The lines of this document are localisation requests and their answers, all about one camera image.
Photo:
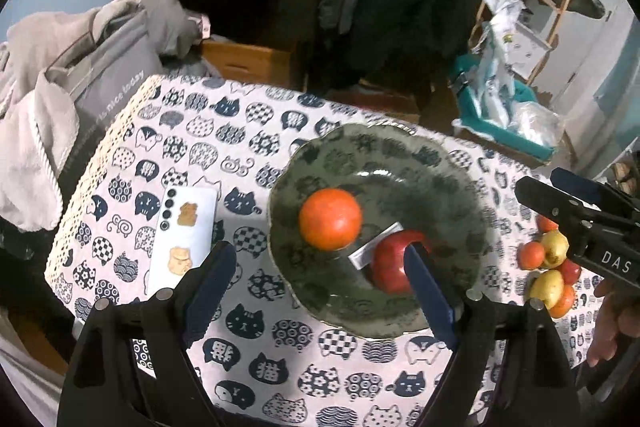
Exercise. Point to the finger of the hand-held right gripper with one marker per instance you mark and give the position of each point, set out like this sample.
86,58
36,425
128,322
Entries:
550,204
580,187

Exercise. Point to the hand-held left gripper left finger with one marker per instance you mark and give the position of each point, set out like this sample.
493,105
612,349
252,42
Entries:
210,292

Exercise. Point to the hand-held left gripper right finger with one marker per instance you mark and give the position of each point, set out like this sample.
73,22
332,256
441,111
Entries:
430,297

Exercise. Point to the large red apple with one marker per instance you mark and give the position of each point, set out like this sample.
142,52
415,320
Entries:
387,267

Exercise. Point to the green scalloped ceramic plate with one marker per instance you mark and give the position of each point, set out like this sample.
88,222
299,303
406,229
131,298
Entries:
350,157

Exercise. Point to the person's right hand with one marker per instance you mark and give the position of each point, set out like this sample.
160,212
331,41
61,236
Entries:
615,322

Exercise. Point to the white shoe rack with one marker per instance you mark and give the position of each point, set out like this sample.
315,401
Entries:
627,172

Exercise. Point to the white phone with stickers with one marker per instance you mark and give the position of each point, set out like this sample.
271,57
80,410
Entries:
195,227

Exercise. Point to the clear plastic bag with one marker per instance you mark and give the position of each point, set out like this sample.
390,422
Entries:
537,124

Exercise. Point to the teal box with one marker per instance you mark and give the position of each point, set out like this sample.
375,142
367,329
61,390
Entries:
467,107

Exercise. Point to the white dotted box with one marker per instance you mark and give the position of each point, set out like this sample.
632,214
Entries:
530,47

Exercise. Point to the cat-print tablecloth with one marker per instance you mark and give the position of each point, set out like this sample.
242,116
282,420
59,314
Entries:
250,147

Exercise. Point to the white printed plastic bag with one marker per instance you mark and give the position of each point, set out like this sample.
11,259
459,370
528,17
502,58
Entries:
500,57

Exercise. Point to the grey fabric bag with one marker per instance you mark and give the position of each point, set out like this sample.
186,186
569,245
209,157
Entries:
110,87

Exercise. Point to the light grey fleece garment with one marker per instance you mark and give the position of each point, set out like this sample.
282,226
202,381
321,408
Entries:
35,132

